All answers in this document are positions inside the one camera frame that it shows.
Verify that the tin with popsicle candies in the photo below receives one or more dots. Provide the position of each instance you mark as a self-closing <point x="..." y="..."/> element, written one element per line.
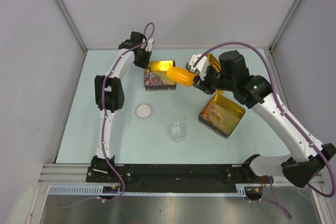
<point x="221" y="115"/>

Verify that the tin with round lollipops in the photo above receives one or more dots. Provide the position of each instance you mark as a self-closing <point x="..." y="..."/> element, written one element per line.
<point x="214" y="65"/>

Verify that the clear glass jar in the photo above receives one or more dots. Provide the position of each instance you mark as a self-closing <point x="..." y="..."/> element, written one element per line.
<point x="177" y="128"/>

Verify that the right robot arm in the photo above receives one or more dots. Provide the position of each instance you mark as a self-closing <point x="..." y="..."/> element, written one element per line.
<point x="308" y="155"/>

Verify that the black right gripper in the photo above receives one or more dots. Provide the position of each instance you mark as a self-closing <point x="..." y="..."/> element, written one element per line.
<point x="202" y="84"/>

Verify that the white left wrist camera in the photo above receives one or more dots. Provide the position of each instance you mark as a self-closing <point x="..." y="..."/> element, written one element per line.
<point x="149" y="45"/>

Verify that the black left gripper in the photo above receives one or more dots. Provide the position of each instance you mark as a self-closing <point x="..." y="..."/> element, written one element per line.
<point x="144" y="64"/>

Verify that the tin with swirl lollipops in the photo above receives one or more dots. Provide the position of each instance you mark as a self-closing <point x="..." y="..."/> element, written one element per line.
<point x="155" y="76"/>

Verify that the grey slotted cable duct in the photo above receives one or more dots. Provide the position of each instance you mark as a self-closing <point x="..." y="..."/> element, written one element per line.
<point x="109" y="190"/>

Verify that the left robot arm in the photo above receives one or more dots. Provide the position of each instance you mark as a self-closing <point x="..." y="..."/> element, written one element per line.
<point x="109" y="94"/>

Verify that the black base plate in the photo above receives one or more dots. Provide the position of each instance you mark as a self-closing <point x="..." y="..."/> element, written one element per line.
<point x="188" y="177"/>

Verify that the orange plastic scoop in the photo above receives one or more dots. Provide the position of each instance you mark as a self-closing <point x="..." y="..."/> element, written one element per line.
<point x="181" y="76"/>

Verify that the white jar lid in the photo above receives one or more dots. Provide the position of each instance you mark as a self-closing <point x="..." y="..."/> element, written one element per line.
<point x="143" y="111"/>

